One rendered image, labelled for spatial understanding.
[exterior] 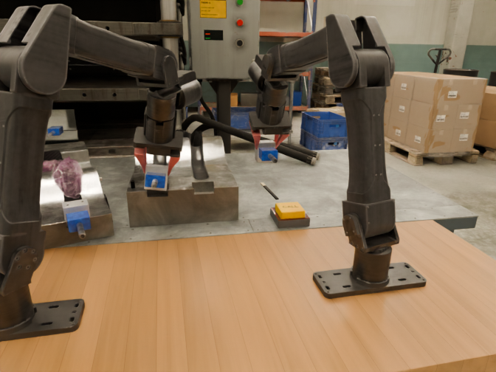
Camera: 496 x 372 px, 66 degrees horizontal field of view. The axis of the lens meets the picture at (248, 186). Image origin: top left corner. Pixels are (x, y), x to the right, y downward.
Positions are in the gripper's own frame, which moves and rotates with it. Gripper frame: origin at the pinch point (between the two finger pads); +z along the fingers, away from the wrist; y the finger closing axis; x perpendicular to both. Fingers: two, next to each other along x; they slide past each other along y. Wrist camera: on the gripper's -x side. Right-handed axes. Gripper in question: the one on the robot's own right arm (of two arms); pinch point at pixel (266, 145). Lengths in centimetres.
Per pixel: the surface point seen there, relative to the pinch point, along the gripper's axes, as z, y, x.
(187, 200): 1.7, 22.1, 16.4
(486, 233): 134, -186, -48
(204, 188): 2.8, 17.8, 11.9
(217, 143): 9.7, 11.6, -12.5
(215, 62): 17, 5, -74
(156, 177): -6.5, 28.6, 16.3
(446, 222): 6, -43, 26
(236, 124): 221, -49, -286
